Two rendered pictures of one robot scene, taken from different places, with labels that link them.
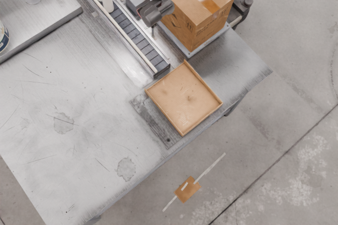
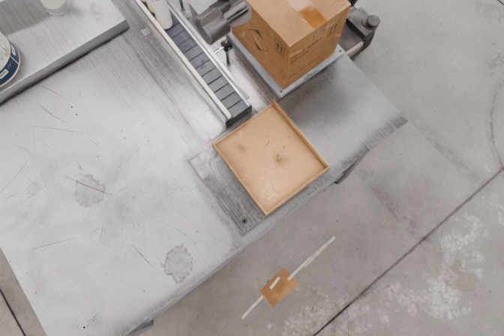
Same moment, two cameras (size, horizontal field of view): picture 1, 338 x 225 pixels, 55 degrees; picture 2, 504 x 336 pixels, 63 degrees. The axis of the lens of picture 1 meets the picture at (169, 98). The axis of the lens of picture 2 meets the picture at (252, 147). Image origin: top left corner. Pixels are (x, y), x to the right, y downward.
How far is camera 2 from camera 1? 0.29 m
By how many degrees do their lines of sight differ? 3
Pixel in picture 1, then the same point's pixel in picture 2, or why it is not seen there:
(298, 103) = (442, 168)
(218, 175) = (323, 268)
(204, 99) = (301, 160)
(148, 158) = (212, 249)
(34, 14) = (58, 30)
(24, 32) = (42, 56)
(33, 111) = (47, 172)
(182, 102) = (268, 164)
